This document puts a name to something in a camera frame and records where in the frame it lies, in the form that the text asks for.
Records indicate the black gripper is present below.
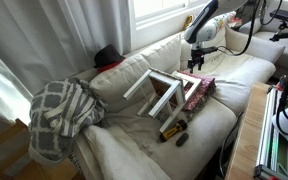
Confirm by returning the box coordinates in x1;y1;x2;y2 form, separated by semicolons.
187;49;206;74

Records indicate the white wooden child chair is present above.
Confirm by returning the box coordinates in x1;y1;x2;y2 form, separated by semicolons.
122;67;203;134

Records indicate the beige fabric sofa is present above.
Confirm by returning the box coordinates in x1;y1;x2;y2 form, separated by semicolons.
71;11;287;180

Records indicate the red patterned cushion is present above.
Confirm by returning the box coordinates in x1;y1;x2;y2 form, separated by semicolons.
177;70;217;113

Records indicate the colourful floral blanket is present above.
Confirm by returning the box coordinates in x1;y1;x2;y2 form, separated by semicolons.
183;11;243;34

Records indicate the yellow black flashlight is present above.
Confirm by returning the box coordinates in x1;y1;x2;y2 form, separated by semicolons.
159;119;188;143

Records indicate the black remote control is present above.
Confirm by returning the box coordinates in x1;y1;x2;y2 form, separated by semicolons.
175;132;190;148

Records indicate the white framed window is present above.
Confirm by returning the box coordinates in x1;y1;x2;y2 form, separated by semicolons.
127;0;215;31

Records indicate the black tripod stand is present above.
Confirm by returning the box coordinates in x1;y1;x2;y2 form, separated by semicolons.
234;1;253;22

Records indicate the light wooden table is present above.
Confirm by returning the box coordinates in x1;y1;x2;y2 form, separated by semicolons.
224;81;272;180

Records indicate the red black clamp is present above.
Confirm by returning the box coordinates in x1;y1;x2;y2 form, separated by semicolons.
277;74;288;92

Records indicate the grey white patterned blanket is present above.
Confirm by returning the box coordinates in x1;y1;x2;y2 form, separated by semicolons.
28;77;109;167

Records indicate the brown wooden furniture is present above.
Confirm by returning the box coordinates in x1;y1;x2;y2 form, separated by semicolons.
0;118;80;180

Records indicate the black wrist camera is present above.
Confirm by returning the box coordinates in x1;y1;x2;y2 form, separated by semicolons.
197;46;219;56

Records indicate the black ribbed robot cable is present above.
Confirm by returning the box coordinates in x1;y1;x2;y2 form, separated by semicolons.
217;0;263;57

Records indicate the black floor cable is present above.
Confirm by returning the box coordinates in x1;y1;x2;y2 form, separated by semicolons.
218;111;245;179

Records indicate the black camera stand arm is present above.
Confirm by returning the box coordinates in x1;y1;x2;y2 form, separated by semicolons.
269;21;288;43

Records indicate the aluminium rail frame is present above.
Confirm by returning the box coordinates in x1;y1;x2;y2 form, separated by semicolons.
253;86;288;180

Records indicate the black stereo camera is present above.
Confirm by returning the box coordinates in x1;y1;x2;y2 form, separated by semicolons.
269;8;288;24

